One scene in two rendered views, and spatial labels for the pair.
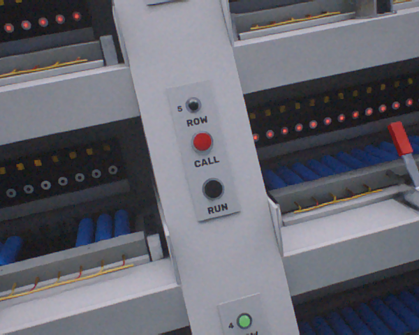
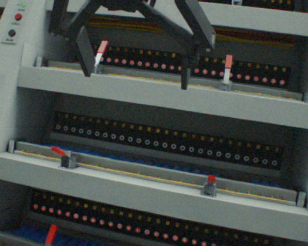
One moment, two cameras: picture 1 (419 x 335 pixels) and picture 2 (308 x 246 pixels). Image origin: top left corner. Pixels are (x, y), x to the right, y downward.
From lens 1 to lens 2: 33 cm
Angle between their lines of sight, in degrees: 26
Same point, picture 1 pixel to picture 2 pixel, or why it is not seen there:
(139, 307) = (290, 219)
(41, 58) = (272, 92)
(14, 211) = (216, 163)
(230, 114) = not seen: outside the picture
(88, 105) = (297, 116)
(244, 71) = not seen: outside the picture
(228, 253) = not seen: outside the picture
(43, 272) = (241, 188)
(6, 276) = (224, 182)
